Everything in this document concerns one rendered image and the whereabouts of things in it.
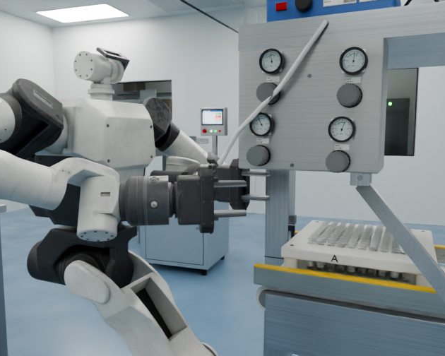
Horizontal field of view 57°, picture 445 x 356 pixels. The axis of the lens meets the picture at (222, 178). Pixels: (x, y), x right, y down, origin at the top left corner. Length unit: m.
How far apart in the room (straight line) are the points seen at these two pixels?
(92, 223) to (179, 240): 2.75
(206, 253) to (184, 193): 2.67
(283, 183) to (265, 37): 0.42
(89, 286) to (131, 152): 0.33
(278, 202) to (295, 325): 0.35
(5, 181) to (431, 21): 0.62
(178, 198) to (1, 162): 0.27
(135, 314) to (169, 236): 2.47
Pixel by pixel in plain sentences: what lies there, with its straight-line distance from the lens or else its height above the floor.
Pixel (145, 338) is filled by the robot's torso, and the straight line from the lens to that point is 1.05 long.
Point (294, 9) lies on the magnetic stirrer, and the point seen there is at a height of 1.36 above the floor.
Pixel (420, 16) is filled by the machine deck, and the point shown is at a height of 1.32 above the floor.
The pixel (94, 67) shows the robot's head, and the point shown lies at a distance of 1.02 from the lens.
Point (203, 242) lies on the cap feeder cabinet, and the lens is 3.36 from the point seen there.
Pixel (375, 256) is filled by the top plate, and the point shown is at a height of 0.96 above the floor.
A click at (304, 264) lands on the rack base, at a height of 0.92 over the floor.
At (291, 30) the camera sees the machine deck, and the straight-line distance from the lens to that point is 0.67.
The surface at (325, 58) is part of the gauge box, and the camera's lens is 0.65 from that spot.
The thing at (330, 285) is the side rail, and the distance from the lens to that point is 0.71.
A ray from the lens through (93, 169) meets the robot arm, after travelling 0.73.
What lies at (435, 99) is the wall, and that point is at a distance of 5.81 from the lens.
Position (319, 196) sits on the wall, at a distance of 5.83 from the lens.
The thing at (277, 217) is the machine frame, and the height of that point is 0.96.
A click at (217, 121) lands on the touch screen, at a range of 3.61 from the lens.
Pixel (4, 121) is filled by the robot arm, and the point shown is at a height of 1.18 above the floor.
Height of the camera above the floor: 1.16
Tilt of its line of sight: 6 degrees down
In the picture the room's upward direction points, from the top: straight up
